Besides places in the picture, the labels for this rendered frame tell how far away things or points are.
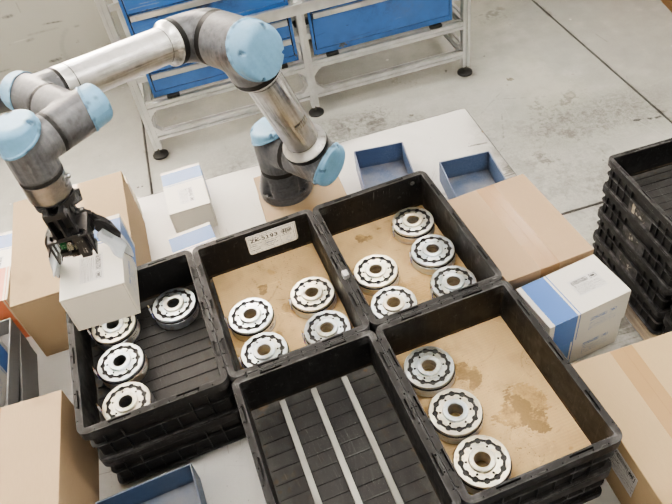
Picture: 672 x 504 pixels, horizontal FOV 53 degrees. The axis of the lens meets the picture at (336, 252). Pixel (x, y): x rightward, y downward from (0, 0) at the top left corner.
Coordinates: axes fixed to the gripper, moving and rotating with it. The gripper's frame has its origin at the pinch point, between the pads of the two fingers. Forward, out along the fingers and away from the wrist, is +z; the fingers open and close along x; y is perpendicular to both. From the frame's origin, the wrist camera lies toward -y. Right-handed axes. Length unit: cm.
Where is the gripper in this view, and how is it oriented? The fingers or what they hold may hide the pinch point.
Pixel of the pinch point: (96, 264)
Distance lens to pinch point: 139.7
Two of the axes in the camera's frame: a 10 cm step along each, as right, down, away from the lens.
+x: 9.6, -2.8, 1.0
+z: 1.2, 6.8, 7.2
